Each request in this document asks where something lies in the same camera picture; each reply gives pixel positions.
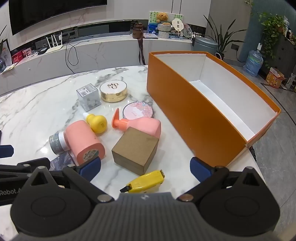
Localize orange cardboard box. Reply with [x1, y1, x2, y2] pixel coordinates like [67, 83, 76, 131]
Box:
[146, 51, 281, 168]

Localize pink pump bottle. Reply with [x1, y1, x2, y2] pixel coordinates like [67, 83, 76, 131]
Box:
[112, 108, 162, 139]

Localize marble television console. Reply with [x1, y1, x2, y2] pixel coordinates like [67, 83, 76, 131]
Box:
[0, 19, 195, 95]

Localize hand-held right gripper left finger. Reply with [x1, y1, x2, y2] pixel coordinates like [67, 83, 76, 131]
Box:
[30, 157, 115, 204]

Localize yellow printed cardboard box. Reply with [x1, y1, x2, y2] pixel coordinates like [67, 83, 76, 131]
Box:
[265, 67, 285, 89]

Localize blue water jug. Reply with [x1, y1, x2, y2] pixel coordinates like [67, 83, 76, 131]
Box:
[244, 44, 264, 77]

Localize grey cabinet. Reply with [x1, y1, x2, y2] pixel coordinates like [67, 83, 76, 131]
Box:
[261, 35, 296, 81]

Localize silver cube box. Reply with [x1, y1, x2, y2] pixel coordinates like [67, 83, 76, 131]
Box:
[76, 83, 102, 111]

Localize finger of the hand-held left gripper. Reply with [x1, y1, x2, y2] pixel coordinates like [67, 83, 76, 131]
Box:
[0, 157, 51, 179]
[0, 145, 14, 159]

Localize yellow tape measure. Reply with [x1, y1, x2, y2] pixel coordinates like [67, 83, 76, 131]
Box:
[120, 170, 166, 194]

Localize gold round compact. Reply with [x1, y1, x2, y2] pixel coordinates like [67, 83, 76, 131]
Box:
[100, 80, 128, 103]

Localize small brown cardboard box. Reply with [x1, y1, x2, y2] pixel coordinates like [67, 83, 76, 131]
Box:
[111, 127, 159, 176]

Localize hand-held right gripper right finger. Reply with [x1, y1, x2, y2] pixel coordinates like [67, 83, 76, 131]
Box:
[177, 157, 265, 203]

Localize black television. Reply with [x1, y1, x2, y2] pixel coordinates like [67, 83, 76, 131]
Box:
[9, 0, 108, 36]

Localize brown camera bag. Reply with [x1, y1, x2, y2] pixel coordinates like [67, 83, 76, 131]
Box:
[132, 22, 147, 65]

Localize long-leaf potted plant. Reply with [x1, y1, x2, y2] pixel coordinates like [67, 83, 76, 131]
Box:
[203, 14, 248, 61]

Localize floral round hand fan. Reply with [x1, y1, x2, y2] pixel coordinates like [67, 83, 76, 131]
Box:
[183, 23, 193, 39]

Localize red gift boxes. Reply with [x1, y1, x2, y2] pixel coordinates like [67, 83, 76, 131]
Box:
[11, 47, 33, 63]

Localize floral round compact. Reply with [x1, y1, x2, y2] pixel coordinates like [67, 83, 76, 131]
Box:
[122, 101, 156, 120]

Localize dark packet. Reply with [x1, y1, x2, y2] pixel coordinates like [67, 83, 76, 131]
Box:
[50, 153, 80, 172]

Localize black cable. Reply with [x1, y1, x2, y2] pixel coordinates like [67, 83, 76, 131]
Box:
[65, 38, 79, 66]

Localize white jar with grey cap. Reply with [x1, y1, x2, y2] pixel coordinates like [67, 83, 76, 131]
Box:
[49, 132, 70, 155]

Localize brown teddy bear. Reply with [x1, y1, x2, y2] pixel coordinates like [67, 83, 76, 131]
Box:
[155, 12, 171, 25]

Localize pink cylindrical bottle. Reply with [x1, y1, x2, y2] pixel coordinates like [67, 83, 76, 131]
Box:
[65, 120, 106, 164]

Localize grey trash bin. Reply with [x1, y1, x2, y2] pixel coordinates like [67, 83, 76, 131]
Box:
[192, 36, 219, 55]

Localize small yellow bottle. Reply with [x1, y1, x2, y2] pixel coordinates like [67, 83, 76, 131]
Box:
[83, 112, 107, 134]

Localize trailing ivy plant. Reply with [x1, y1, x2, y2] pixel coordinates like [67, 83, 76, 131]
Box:
[258, 11, 287, 69]

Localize white round hand fan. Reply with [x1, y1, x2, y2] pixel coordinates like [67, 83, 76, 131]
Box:
[171, 17, 185, 35]

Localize white router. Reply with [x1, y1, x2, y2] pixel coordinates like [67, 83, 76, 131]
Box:
[45, 32, 64, 54]

